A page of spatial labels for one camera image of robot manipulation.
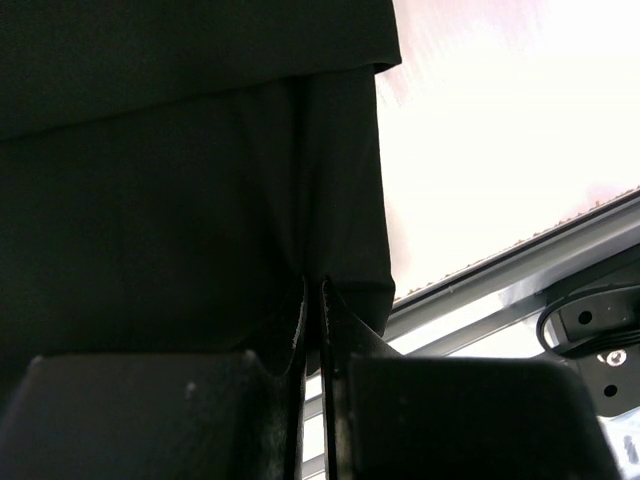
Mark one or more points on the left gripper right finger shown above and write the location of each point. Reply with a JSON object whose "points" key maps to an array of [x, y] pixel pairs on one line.
{"points": [[388, 416]]}

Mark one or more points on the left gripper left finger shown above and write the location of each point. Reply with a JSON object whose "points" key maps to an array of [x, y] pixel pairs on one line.
{"points": [[235, 415]]}

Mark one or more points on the black trousers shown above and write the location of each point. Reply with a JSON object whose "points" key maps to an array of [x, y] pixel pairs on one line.
{"points": [[170, 168]]}

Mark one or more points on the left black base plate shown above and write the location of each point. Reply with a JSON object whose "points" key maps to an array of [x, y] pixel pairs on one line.
{"points": [[596, 332]]}

